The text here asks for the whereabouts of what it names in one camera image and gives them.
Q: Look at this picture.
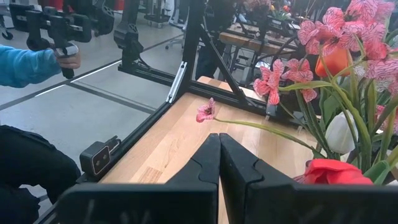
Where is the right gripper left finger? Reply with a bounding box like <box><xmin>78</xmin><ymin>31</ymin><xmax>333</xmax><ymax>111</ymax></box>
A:
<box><xmin>55</xmin><ymin>133</ymin><xmax>221</xmax><ymax>224</ymax></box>

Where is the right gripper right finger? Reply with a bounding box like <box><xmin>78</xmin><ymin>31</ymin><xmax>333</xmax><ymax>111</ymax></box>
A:
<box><xmin>220</xmin><ymin>133</ymin><xmax>398</xmax><ymax>224</ymax></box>

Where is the red tulip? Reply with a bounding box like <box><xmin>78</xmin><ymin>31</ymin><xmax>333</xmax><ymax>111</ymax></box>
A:
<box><xmin>294</xmin><ymin>158</ymin><xmax>374</xmax><ymax>187</ymax></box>

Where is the white tulip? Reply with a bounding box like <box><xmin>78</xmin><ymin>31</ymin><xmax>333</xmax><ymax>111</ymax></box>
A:
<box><xmin>325</xmin><ymin>110</ymin><xmax>359</xmax><ymax>156</ymax></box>

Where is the pink blossom spray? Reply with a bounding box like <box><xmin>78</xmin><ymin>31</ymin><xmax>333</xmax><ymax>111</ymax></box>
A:
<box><xmin>195</xmin><ymin>0</ymin><xmax>398</xmax><ymax>159</ymax></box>

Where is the orange tulip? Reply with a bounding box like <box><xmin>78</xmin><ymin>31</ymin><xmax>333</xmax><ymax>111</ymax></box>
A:
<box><xmin>315</xmin><ymin>46</ymin><xmax>351</xmax><ymax>78</ymax></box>

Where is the wooden background table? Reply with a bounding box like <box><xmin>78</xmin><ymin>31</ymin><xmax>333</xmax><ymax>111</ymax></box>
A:
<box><xmin>219</xmin><ymin>23</ymin><xmax>299</xmax><ymax>56</ymax></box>

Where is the person's hand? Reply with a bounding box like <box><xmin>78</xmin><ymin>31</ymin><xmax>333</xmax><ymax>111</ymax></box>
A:
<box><xmin>55</xmin><ymin>51</ymin><xmax>82</xmax><ymax>71</ymax></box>

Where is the person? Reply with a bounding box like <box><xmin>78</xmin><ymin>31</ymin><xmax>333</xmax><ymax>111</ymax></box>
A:
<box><xmin>0</xmin><ymin>43</ymin><xmax>82</xmax><ymax>224</ymax></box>

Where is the black depth camera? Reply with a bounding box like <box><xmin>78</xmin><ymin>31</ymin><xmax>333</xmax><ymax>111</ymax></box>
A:
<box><xmin>79</xmin><ymin>136</ymin><xmax>121</xmax><ymax>179</ymax></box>

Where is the silver frame bracket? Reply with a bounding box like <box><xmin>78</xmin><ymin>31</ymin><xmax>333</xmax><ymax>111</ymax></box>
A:
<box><xmin>165</xmin><ymin>61</ymin><xmax>188</xmax><ymax>104</ymax></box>

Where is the black aluminium table frame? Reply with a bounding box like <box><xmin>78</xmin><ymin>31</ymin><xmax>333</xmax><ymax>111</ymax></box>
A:
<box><xmin>32</xmin><ymin>0</ymin><xmax>274</xmax><ymax>224</ymax></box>

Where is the black leader gripper handle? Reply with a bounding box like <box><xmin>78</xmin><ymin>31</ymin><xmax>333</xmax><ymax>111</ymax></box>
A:
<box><xmin>8</xmin><ymin>2</ymin><xmax>93</xmax><ymax>80</ymax></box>

